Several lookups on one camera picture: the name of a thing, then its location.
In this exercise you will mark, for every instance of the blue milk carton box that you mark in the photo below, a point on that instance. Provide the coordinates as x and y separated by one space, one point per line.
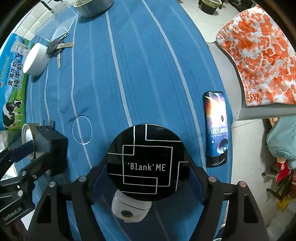
13 82

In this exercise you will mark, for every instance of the key bunch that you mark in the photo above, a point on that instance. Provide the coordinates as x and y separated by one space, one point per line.
56 47

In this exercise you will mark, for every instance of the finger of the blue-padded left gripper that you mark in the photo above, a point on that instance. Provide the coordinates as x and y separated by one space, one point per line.
22 151

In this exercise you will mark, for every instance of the orange floral cloth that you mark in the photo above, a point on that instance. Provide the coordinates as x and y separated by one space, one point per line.
263 56

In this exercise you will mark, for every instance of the white earbuds case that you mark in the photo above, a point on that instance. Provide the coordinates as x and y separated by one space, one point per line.
128 209

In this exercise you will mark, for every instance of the grey perforated round tin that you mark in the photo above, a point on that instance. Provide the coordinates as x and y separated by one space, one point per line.
90 8

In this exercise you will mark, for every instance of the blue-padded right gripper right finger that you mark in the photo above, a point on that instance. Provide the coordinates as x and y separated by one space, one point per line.
244 220

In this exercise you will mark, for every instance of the light blue garment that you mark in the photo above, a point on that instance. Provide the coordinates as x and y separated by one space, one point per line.
281 139

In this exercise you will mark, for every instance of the black round ME compact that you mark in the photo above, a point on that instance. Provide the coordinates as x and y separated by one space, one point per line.
147 162

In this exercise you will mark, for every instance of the black power adapter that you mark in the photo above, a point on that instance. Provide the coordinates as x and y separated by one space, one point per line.
51 149

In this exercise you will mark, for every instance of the blue striped tablecloth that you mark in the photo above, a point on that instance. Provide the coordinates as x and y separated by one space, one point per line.
139 62

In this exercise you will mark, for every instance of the white round container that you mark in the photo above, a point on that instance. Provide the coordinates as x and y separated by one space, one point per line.
36 60

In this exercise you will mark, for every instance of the dark printed lighter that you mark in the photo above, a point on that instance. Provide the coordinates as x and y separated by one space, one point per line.
217 137

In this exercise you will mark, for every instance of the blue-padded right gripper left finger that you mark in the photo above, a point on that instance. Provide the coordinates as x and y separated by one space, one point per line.
51 221

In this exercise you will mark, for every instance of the green waste bin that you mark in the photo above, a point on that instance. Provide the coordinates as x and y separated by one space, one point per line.
210 6

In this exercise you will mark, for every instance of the clear plastic box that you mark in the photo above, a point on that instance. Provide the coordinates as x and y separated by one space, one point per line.
57 25

